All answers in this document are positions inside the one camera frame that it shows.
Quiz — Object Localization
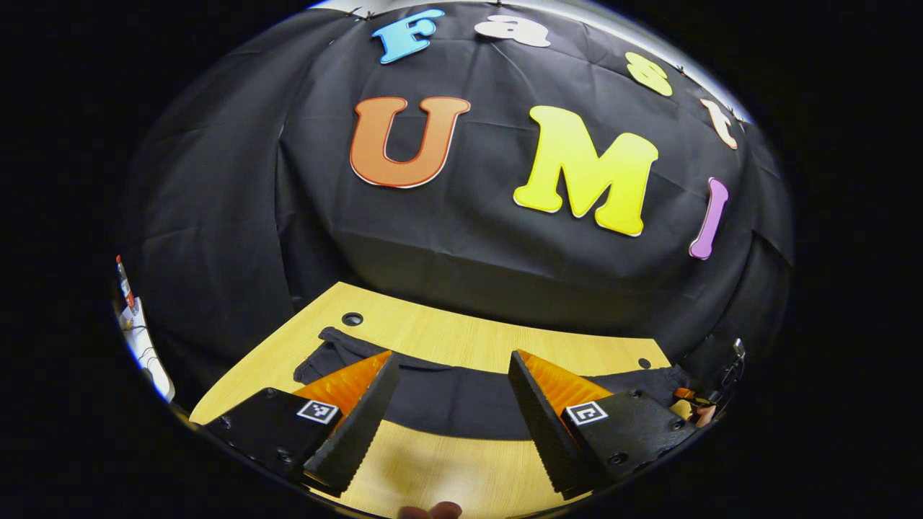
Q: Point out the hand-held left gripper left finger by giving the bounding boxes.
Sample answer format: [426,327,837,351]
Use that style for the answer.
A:
[204,351,401,498]

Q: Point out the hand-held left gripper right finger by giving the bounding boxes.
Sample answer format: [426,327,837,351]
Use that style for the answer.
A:
[508,350,699,500]

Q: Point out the dark grey jeans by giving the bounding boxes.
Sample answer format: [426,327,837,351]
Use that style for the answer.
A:
[292,327,697,442]

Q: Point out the black backdrop cloth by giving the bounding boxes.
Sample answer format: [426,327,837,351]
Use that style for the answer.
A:
[119,0,794,404]

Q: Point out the white and red object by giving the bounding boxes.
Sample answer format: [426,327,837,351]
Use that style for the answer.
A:
[115,254,139,312]

